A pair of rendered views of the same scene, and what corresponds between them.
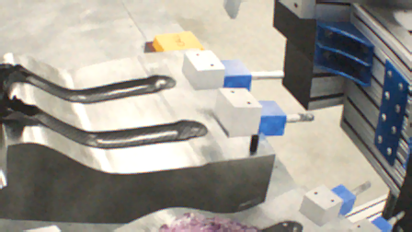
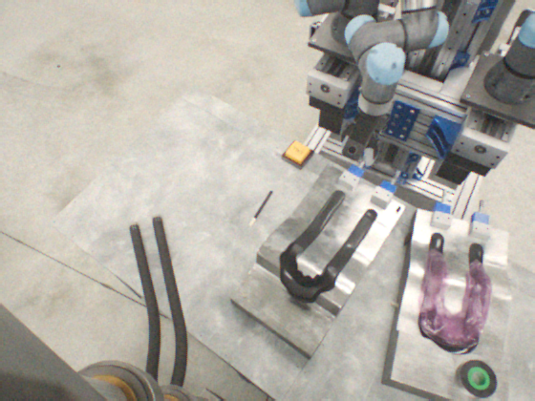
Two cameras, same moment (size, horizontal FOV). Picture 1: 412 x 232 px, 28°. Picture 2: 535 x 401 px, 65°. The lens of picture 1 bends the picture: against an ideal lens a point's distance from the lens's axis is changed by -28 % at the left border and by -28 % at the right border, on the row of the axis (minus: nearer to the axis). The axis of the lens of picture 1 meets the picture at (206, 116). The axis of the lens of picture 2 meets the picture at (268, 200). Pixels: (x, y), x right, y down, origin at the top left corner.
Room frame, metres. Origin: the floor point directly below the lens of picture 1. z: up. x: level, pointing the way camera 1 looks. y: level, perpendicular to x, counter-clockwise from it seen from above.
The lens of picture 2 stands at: (0.76, 0.52, 1.98)
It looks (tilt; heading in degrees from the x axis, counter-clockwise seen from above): 61 degrees down; 332
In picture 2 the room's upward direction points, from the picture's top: 3 degrees counter-clockwise
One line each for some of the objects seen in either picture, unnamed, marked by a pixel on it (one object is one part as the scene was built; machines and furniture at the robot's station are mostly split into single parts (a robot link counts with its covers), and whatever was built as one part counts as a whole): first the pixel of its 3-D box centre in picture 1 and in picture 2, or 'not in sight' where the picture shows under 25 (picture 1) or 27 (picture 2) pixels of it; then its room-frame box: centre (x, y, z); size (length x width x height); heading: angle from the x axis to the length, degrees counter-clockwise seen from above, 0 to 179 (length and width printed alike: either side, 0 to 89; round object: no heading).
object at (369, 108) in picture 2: not in sight; (374, 98); (1.23, -0.01, 1.23); 0.08 x 0.08 x 0.05
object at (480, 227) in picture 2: (379, 230); (480, 218); (0.93, -0.26, 0.86); 0.13 x 0.05 x 0.05; 132
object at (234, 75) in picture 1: (237, 75); (355, 172); (1.23, -0.03, 0.89); 0.13 x 0.05 x 0.05; 114
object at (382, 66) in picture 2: not in sight; (381, 73); (1.23, -0.02, 1.31); 0.09 x 0.08 x 0.11; 164
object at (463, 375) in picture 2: not in sight; (475, 379); (0.62, 0.08, 0.93); 0.08 x 0.08 x 0.04
